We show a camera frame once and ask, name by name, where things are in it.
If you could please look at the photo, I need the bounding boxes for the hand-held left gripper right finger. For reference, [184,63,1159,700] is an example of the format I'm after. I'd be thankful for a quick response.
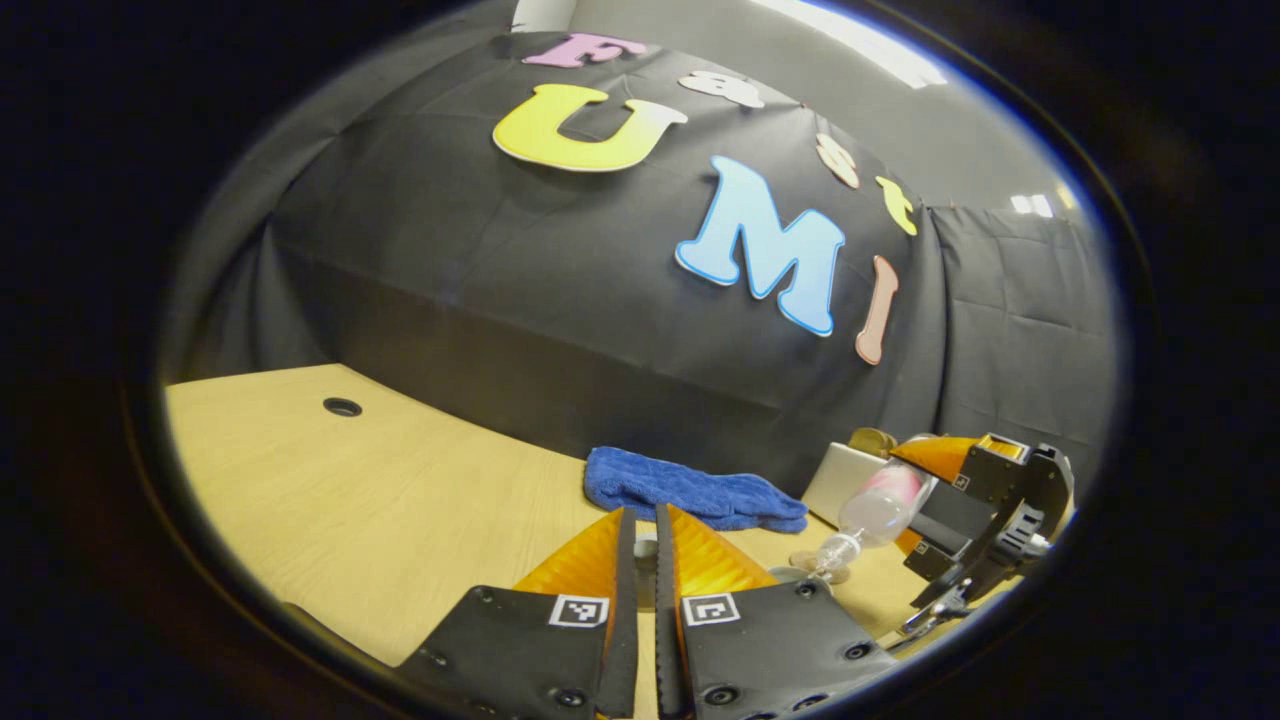
[655,503,896,720]

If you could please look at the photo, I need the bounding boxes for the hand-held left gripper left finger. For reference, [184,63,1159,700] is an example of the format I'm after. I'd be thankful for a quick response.
[395,507,639,720]

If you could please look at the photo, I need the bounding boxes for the clear plastic water bottle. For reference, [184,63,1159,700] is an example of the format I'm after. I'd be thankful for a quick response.
[812,462,926,581]

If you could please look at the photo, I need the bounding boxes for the round wooden coaster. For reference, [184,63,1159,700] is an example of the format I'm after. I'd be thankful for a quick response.
[790,550,852,586]

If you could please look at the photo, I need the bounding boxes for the cream white toaster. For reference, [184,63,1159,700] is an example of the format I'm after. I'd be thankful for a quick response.
[800,443,891,529]

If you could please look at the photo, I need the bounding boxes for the blue folded towel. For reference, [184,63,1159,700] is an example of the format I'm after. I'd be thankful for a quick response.
[583,446,809,533]

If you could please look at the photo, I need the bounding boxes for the black backdrop cloth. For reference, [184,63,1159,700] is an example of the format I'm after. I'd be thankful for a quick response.
[160,30,1119,501]

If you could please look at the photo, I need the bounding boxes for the large ceiling light panel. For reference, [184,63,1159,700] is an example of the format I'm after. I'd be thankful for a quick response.
[760,0,946,89]

